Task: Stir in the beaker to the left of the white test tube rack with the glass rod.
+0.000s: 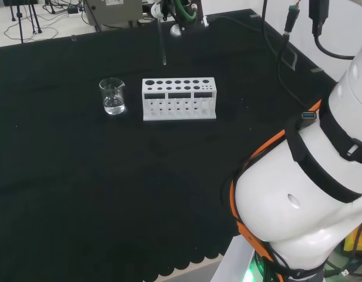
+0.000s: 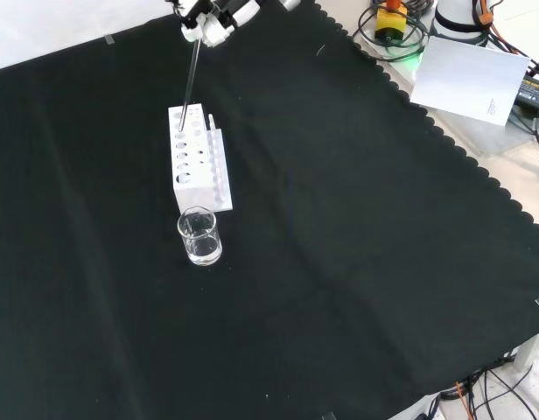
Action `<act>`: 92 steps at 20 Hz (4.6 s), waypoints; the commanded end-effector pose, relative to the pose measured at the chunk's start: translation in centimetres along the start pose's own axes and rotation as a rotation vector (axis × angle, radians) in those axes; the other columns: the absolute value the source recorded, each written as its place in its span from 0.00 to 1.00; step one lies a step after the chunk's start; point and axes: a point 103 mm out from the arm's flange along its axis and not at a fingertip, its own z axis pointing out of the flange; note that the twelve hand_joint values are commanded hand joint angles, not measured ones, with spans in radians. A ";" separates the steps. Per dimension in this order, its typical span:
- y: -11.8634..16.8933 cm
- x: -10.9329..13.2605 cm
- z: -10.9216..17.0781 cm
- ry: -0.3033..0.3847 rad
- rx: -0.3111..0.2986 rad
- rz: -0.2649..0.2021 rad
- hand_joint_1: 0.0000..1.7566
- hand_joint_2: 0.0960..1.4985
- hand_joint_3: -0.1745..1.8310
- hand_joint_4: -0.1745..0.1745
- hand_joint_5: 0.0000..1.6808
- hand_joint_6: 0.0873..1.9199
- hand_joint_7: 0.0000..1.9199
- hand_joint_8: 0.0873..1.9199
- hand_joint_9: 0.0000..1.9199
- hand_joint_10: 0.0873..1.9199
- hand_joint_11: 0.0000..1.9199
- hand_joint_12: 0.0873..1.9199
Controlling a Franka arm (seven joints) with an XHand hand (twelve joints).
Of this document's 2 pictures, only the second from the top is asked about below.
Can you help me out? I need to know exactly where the white test tube rack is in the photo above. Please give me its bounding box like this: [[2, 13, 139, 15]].
[[167, 102, 234, 216]]

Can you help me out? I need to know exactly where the orange cable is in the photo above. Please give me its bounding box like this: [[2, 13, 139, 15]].
[[471, 0, 518, 50]]

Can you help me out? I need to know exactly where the black bench cloth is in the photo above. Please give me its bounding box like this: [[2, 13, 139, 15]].
[[0, 0, 539, 420]]

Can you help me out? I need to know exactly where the clear glass beaker with water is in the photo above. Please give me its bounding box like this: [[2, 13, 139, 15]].
[[176, 206, 223, 268]]

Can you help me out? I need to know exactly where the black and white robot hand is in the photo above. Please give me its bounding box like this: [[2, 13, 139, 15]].
[[164, 0, 302, 47]]

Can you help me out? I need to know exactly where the yellow stop button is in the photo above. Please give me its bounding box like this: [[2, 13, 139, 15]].
[[374, 0, 407, 43]]

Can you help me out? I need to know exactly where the black power adapter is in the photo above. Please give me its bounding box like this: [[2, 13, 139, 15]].
[[513, 73, 539, 111]]

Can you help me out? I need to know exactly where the black cable bundle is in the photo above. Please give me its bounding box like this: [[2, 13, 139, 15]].
[[437, 356, 539, 420]]

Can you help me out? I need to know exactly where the clear glass rod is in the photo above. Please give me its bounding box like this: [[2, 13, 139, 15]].
[[178, 37, 203, 133]]

